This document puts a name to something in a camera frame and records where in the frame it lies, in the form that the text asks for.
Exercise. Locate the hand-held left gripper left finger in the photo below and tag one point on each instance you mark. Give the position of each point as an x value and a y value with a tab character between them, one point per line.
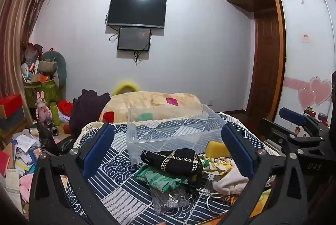
98	151

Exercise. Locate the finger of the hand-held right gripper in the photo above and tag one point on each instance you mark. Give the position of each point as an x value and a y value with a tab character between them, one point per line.
291	116

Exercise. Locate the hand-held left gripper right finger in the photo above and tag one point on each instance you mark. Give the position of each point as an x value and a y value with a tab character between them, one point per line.
239	151

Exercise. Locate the small red jar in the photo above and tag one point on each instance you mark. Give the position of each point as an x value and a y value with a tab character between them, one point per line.
309	111

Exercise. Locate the yellow sponge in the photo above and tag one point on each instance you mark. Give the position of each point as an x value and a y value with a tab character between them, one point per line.
215	148

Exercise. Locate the floral yellow green cloth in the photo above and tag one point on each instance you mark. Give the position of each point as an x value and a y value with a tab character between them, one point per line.
218	164

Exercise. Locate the blue white patterned tablecloth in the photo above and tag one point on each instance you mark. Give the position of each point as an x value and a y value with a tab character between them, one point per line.
123	162

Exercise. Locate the cream cloth pouch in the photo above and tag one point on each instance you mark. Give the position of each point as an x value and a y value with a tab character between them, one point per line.
231	183

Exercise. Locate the red cloth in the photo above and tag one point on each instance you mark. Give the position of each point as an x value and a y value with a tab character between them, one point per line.
108	117

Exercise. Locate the dark purple clothing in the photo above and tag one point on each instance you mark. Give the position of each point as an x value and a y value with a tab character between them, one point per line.
84	112

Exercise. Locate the red plush item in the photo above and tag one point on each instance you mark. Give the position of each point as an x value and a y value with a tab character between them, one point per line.
65	107

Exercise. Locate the yellow orange cloth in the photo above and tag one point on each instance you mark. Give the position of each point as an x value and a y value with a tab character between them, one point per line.
260	204

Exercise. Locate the green bottle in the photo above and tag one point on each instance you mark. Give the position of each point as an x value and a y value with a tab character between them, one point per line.
55	114

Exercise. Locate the wooden door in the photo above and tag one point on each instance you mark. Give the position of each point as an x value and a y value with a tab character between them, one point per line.
265	64

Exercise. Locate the white sliding wardrobe door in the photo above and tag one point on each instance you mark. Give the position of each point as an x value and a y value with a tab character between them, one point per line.
304	56

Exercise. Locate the green knit cloth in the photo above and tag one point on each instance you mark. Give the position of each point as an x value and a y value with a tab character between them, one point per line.
157	179

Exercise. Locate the beige plush blanket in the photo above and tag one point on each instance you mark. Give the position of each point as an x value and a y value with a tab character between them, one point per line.
147	101

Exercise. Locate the clear plastic storage box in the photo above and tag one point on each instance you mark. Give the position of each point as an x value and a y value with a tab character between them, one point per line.
170	135

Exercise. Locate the pink rabbit toy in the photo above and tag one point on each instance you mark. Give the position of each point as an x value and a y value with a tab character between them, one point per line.
43	108

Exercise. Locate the pile of papers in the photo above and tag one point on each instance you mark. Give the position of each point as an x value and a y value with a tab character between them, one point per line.
23	146

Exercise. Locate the green storage box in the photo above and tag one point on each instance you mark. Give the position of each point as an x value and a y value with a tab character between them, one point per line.
50	93

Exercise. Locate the pink cloth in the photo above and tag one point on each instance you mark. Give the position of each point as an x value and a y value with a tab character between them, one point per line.
25	188

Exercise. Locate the clear plastic bag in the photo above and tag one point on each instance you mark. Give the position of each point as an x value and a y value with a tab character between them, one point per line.
168	200

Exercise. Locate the grey green plush toy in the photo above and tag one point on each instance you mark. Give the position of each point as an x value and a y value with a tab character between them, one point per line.
61	70

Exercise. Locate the dark grey box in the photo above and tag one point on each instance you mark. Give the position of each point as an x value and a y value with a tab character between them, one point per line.
11	119

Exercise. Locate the red box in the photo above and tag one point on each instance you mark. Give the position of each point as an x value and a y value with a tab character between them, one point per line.
10	102

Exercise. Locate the striped brown curtain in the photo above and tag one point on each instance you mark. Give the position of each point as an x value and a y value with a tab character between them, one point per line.
15	30

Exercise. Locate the small wall monitor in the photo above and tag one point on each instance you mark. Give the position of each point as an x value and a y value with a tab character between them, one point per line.
134	39

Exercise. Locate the wall television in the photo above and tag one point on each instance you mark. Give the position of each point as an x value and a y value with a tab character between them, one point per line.
136	10

